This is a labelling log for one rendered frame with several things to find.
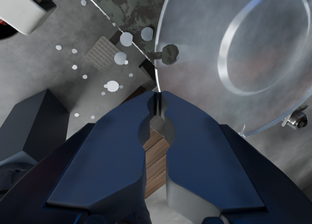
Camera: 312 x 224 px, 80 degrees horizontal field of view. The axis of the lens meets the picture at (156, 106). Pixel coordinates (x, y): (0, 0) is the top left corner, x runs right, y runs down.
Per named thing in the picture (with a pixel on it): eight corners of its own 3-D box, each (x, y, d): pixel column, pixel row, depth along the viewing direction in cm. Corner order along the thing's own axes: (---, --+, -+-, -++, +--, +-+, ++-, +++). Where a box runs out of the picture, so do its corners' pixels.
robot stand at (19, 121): (40, 128, 104) (15, 203, 67) (14, 104, 93) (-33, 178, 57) (69, 113, 104) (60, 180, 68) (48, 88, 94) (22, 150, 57)
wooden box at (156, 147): (133, 155, 135) (145, 199, 107) (92, 129, 113) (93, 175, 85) (175, 120, 130) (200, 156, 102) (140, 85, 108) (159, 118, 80)
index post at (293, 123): (259, 106, 41) (300, 134, 33) (254, 99, 39) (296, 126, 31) (269, 97, 40) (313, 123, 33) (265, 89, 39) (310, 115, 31)
